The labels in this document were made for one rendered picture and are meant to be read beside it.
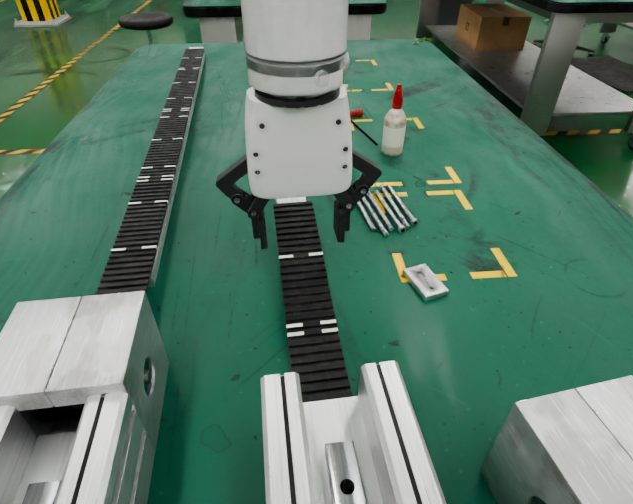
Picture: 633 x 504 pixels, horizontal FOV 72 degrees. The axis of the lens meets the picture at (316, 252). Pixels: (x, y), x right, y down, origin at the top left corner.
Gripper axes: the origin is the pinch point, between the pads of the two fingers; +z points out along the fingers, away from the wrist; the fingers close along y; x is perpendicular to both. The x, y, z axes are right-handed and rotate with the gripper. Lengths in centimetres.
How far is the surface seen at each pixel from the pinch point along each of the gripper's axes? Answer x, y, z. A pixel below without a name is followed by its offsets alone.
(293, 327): 9.6, 2.0, 4.9
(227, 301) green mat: 3.5, 8.8, 6.4
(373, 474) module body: 25.8, -2.0, 1.9
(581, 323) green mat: 11.8, -28.1, 6.5
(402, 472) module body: 27.7, -2.9, -2.1
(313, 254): 0.6, -1.2, 3.1
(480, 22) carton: -308, -170, 43
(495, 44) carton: -305, -185, 58
